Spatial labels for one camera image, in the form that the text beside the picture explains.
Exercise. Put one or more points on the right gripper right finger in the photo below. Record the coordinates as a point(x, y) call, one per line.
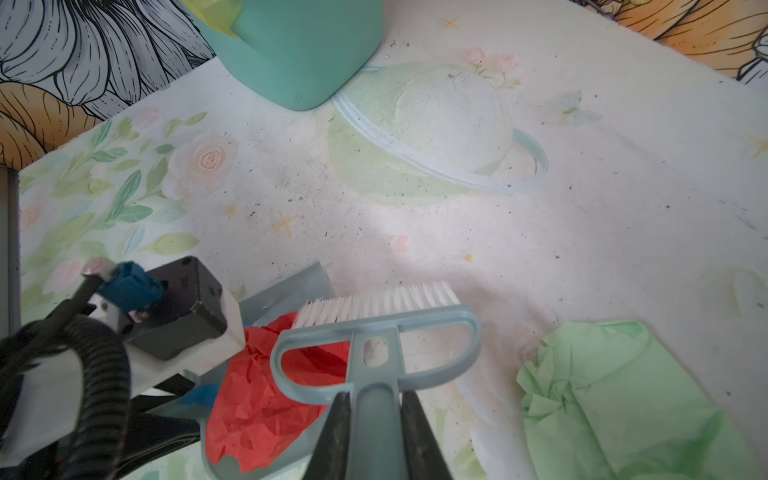
point(423, 456)

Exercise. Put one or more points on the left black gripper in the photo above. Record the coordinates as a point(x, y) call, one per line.
point(71, 415)

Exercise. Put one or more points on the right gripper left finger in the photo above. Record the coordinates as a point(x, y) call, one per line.
point(330, 455)

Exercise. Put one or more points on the red paper scrap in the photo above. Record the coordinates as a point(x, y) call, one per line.
point(252, 421)

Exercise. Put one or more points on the grey-green hand brush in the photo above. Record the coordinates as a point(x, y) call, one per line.
point(372, 324)

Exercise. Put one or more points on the light green paper scrap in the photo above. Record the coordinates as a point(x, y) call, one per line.
point(608, 401)

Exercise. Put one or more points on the small blue paper scrap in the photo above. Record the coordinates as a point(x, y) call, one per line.
point(202, 397)

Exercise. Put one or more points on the green bin with bag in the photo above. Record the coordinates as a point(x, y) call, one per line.
point(296, 54)

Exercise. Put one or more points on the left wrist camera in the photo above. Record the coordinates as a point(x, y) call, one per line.
point(175, 321)

